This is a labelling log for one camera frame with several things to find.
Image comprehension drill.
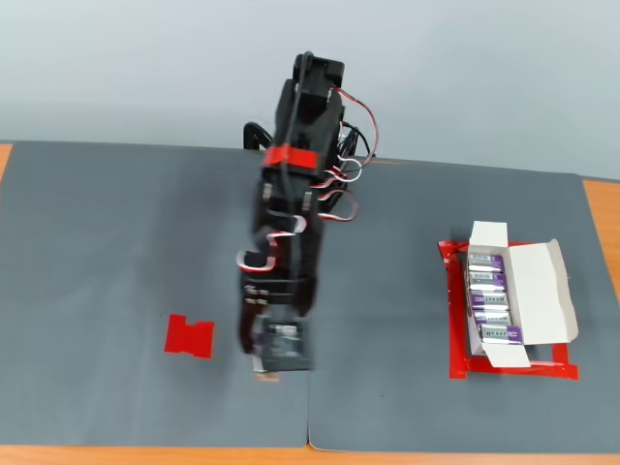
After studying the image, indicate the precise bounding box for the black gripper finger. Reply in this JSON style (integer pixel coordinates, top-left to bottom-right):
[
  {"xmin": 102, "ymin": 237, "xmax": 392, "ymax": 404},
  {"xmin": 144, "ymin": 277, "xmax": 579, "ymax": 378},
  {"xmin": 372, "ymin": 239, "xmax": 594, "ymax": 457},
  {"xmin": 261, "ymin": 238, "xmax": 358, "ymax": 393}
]
[{"xmin": 235, "ymin": 309, "xmax": 266, "ymax": 358}]

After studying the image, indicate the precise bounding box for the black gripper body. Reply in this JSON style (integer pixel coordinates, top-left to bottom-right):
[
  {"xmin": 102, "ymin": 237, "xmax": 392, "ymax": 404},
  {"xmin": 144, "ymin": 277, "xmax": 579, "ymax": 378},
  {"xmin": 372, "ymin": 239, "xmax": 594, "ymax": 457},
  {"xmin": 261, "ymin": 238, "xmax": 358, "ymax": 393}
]
[{"xmin": 238, "ymin": 273, "xmax": 319, "ymax": 319}]

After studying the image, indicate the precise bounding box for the white cardboard box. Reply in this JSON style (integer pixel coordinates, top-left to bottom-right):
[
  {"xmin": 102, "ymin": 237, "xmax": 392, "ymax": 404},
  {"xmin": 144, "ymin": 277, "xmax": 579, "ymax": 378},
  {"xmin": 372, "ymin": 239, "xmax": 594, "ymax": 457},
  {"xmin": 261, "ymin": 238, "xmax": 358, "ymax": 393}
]
[{"xmin": 465, "ymin": 220, "xmax": 580, "ymax": 369}]

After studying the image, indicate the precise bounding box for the red tape marker patch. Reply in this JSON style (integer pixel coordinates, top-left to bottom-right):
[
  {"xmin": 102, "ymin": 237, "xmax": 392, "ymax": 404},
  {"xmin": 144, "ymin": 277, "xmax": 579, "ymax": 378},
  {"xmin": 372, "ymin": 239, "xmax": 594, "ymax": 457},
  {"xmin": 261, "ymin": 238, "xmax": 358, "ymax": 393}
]
[{"xmin": 163, "ymin": 313, "xmax": 216, "ymax": 360}]

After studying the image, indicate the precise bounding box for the grey table mat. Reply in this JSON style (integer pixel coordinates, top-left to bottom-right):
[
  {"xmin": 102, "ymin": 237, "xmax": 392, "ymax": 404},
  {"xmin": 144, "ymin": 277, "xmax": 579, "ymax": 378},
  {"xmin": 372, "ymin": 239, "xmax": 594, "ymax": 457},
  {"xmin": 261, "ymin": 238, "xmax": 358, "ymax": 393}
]
[
  {"xmin": 0, "ymin": 139, "xmax": 311, "ymax": 450},
  {"xmin": 307, "ymin": 155, "xmax": 620, "ymax": 454}
]

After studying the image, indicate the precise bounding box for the red tape band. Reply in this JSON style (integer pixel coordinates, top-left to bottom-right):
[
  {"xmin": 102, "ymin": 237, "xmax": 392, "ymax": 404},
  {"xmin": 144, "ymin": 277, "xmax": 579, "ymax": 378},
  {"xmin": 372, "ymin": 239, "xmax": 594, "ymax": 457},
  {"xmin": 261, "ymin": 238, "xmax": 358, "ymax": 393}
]
[{"xmin": 263, "ymin": 143, "xmax": 319, "ymax": 171}]

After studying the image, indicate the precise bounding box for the black table clamp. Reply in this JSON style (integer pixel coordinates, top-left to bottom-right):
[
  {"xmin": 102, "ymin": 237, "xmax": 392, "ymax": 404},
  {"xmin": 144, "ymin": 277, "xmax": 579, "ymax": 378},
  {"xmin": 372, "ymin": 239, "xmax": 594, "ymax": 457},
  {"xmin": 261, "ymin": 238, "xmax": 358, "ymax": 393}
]
[{"xmin": 241, "ymin": 120, "xmax": 273, "ymax": 152}]

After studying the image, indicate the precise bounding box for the red white servo wire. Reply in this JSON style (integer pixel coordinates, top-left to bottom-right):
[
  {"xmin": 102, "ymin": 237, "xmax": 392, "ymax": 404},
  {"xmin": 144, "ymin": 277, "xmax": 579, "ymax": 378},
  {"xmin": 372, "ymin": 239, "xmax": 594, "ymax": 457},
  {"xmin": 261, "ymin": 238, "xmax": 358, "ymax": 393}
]
[
  {"xmin": 312, "ymin": 164, "xmax": 360, "ymax": 224},
  {"xmin": 331, "ymin": 85, "xmax": 380, "ymax": 169},
  {"xmin": 235, "ymin": 215, "xmax": 309, "ymax": 276}
]

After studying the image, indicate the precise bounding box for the black power cable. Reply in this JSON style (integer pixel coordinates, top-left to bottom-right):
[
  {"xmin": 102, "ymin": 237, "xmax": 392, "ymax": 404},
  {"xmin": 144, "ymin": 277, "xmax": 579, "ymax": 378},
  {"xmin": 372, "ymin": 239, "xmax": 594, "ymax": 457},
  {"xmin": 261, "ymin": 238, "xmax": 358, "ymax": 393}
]
[{"xmin": 338, "ymin": 123, "xmax": 377, "ymax": 161}]

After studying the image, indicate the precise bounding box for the red tape rectangle frame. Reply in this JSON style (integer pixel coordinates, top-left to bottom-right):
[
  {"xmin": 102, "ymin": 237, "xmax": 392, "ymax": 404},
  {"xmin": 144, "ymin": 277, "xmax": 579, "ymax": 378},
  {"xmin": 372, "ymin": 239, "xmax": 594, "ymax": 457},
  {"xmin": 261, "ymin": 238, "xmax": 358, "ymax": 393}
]
[{"xmin": 438, "ymin": 238, "xmax": 581, "ymax": 382}]

